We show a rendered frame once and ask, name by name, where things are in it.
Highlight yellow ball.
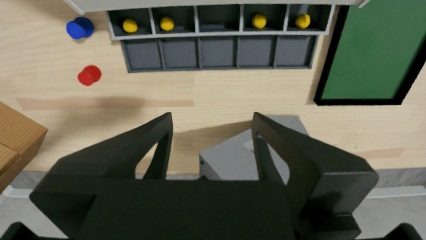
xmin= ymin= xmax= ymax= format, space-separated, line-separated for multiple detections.
xmin=295 ymin=14 xmax=310 ymax=29
xmin=252 ymin=14 xmax=266 ymax=29
xmin=123 ymin=19 xmax=138 ymax=33
xmin=160 ymin=17 xmax=174 ymax=32

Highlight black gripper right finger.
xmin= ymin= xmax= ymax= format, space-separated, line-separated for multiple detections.
xmin=251 ymin=112 xmax=379 ymax=221

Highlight blue plug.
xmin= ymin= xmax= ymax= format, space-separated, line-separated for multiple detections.
xmin=66 ymin=17 xmax=94 ymax=40

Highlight brown cardboard box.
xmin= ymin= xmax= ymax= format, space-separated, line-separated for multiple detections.
xmin=0 ymin=102 xmax=48 ymax=194

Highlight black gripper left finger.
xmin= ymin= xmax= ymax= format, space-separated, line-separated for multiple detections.
xmin=45 ymin=112 xmax=174 ymax=179

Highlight red plug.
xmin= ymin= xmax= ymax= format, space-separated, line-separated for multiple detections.
xmin=78 ymin=65 xmax=102 ymax=86

